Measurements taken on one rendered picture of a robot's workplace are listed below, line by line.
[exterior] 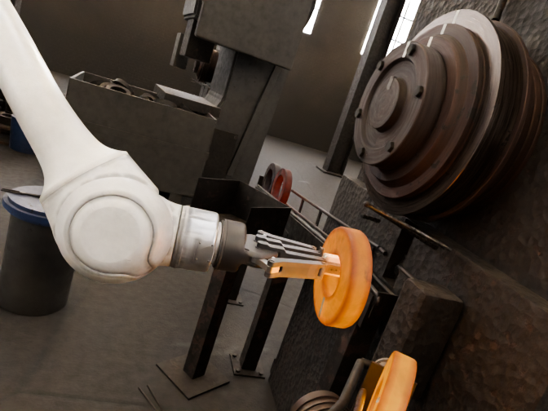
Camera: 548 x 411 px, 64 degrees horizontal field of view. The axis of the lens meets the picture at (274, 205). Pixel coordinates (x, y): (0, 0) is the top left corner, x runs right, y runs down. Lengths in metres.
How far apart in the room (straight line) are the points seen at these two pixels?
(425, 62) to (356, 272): 0.49
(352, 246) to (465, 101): 0.41
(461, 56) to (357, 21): 10.91
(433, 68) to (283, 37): 2.77
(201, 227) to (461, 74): 0.59
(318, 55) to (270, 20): 7.91
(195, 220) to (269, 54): 3.07
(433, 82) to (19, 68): 0.71
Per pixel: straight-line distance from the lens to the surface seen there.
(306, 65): 11.41
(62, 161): 0.49
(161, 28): 10.95
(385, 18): 8.27
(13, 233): 1.85
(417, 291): 0.92
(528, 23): 1.18
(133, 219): 0.41
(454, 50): 1.00
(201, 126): 3.34
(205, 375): 1.79
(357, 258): 0.65
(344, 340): 1.13
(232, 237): 0.62
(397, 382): 0.62
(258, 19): 3.60
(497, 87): 0.91
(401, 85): 1.01
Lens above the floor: 1.06
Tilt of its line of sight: 14 degrees down
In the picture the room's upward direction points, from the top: 18 degrees clockwise
